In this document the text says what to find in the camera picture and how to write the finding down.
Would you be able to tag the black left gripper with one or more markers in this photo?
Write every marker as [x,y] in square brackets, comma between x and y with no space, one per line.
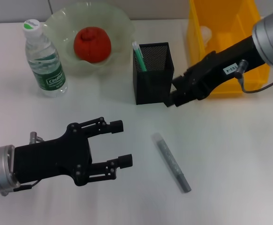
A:
[52,159]

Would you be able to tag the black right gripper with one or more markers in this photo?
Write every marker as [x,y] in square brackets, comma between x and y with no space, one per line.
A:
[221,68]

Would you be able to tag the gray marker pen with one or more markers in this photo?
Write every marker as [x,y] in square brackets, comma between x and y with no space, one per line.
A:
[171,161]

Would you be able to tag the mint green pen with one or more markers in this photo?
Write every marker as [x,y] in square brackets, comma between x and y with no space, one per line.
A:
[140,57]

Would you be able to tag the red tomato-like fruit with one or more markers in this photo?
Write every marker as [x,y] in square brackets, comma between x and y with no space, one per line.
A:
[93,44]

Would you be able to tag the clear green-label water bottle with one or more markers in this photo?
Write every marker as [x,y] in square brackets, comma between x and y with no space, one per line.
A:
[47,70]

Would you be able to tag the black mesh pen holder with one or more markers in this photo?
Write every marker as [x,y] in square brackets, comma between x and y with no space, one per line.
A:
[153,89]

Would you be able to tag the pale green glass fruit plate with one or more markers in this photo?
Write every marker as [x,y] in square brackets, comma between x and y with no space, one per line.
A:
[120,25]

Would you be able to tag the yellow plastic storage bin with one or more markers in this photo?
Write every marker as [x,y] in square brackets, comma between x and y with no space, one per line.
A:
[230,28]

